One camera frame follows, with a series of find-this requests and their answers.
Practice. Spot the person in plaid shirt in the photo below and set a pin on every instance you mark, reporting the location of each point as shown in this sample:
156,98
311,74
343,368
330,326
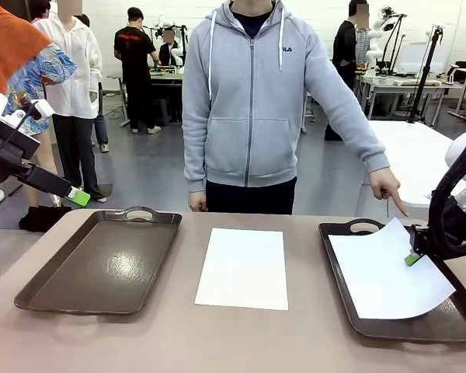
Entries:
364,42

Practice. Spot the seated person in black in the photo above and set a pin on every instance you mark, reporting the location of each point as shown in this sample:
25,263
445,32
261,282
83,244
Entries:
167,52

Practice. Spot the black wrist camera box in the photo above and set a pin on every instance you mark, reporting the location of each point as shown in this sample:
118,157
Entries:
11,140

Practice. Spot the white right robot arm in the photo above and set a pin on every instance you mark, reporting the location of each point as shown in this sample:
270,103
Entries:
464,155

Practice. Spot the brown plastic serving tray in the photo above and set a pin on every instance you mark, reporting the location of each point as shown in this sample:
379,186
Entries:
101,268
431,328

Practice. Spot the dark background workbench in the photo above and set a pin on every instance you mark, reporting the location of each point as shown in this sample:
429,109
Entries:
165,79

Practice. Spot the mannequin in orange blue clothes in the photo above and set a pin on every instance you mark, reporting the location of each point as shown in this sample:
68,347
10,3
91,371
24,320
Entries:
7,39

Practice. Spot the person's left forearm grey sleeve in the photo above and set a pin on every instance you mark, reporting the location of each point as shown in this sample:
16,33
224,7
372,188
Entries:
361,136

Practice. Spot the long grey work table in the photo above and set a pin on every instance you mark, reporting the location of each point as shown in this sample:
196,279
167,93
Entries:
396,82

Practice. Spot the person's right hand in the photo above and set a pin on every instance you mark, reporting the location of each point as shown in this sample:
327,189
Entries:
197,201

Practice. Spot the standing person in black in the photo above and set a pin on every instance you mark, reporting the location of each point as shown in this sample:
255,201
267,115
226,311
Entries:
345,42

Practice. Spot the black cloth on floor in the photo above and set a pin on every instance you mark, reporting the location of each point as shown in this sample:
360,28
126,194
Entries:
42,219

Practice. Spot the black tripod stand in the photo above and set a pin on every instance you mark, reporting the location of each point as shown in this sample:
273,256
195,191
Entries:
425,74

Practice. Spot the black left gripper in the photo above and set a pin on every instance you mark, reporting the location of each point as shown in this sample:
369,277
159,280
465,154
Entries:
0,171

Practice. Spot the person in grey hoodie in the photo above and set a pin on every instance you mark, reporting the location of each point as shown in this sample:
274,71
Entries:
248,97

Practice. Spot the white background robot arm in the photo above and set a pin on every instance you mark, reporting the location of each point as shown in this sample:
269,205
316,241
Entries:
374,46

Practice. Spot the white table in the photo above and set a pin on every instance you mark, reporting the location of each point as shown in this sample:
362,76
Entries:
407,155

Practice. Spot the white A4 paper sheet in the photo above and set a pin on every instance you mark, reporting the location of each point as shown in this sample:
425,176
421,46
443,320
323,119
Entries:
242,268
380,279

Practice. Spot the person in white jacket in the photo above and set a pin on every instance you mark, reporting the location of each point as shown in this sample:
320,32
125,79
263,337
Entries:
74,70

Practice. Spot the person in black T-shirt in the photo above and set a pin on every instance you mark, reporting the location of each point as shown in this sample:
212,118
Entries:
134,50

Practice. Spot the person's left hand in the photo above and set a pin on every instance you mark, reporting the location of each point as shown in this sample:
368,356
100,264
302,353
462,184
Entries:
384,184

